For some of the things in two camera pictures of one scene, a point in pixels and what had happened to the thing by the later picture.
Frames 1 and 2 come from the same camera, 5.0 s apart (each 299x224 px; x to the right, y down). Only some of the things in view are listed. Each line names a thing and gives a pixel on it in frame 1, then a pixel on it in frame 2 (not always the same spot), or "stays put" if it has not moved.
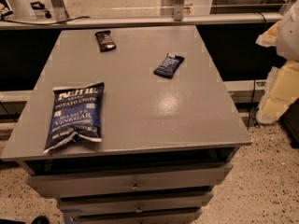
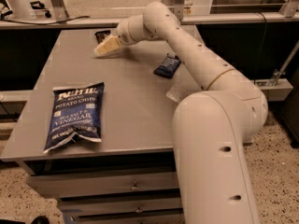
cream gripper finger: [282, 90] -> [128, 31]
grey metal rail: [20, 22] stays put
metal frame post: [178, 2] stays put
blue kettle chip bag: [76, 109] stays put
